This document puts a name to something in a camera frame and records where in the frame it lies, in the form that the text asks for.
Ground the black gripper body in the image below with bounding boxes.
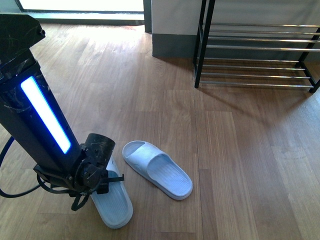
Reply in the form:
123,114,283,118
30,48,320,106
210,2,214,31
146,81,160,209
34,133,124,197

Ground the light blue slipper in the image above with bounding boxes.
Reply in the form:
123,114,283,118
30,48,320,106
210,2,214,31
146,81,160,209
90,156,134,230
122,140,193,201

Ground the black metal shoe rack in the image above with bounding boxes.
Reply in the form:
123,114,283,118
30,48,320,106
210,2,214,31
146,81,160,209
192,0,320,93

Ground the black cable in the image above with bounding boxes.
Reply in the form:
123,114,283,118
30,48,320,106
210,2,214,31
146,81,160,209
0,136,88,211

